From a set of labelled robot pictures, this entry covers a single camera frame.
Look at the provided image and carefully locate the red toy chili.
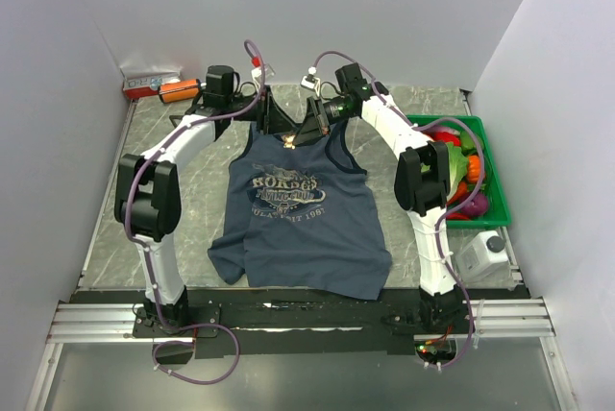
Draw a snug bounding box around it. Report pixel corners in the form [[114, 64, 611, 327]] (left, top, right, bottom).
[[427, 127, 461, 147]]

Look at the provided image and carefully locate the toy lettuce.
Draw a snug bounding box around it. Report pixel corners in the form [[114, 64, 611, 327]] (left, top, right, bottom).
[[446, 142, 468, 200]]

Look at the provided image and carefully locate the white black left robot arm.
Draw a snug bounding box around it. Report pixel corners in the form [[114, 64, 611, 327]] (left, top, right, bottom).
[[114, 60, 296, 336]]

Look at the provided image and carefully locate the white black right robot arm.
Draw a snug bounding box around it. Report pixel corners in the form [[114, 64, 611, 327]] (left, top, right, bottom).
[[289, 62, 463, 333]]

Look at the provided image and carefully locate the orange cylinder tool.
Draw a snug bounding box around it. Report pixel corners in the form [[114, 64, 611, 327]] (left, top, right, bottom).
[[158, 79, 201, 105]]

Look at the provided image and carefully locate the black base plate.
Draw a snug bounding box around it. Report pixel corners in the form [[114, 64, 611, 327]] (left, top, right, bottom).
[[68, 286, 531, 365]]

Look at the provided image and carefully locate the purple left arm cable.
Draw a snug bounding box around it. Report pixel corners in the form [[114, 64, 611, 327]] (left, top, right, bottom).
[[123, 38, 265, 386]]

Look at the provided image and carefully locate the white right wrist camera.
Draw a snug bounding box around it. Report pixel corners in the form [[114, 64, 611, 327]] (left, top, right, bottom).
[[300, 66, 321, 96]]

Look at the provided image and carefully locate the blue sleeveless shirt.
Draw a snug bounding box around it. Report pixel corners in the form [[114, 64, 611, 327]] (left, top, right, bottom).
[[208, 123, 392, 301]]

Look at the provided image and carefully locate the red white cardboard box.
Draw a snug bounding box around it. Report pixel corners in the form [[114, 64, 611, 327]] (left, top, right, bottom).
[[122, 72, 181, 101]]

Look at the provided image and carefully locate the aluminium frame rail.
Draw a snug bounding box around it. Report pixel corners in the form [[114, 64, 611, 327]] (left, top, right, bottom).
[[46, 300, 555, 344]]

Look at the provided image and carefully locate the white bottle grey cap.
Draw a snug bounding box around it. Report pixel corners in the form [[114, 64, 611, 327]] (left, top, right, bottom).
[[455, 230, 509, 282]]

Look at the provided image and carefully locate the gold brooch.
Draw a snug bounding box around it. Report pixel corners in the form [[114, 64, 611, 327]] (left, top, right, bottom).
[[283, 134, 295, 150]]

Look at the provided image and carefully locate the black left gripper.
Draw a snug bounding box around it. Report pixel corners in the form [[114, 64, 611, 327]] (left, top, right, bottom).
[[226, 85, 298, 136]]

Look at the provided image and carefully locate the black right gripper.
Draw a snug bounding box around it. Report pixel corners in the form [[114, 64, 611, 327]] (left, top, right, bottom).
[[292, 97, 356, 147]]

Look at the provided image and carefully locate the green toy pepper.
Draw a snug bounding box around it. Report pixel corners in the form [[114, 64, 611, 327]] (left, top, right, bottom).
[[459, 132, 484, 154]]

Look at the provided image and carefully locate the purple toy eggplant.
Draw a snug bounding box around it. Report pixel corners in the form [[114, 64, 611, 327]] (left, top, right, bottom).
[[459, 192, 490, 218]]

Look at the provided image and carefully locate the black rectangular frame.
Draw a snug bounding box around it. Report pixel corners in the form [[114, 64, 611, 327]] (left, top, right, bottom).
[[169, 114, 193, 128]]

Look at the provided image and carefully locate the orange toy pumpkin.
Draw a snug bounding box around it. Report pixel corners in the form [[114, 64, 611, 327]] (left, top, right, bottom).
[[465, 155, 487, 184]]

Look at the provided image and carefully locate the green plastic bin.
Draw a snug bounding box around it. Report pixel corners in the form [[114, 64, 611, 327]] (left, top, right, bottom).
[[406, 114, 511, 230]]

